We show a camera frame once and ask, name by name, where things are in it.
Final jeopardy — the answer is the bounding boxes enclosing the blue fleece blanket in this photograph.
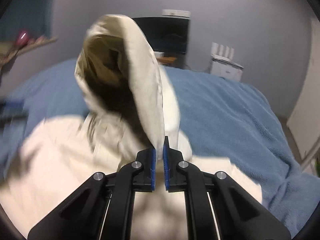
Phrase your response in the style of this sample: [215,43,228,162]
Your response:
[1,59,319,235]

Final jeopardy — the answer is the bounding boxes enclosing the white wardrobe with drawers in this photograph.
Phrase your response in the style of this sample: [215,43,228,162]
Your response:
[287,36,319,171]

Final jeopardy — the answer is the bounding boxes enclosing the cream hooded jacket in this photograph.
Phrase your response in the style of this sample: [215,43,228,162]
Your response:
[1,15,262,239]

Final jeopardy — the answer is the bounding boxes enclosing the pink round object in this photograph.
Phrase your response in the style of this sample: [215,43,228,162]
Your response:
[16,30,30,46]

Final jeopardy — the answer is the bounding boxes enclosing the white box above television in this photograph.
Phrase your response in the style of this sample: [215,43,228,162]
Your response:
[162,9,191,18]

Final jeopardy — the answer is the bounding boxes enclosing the black wall television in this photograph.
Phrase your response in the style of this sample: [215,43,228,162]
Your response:
[133,17,190,55]

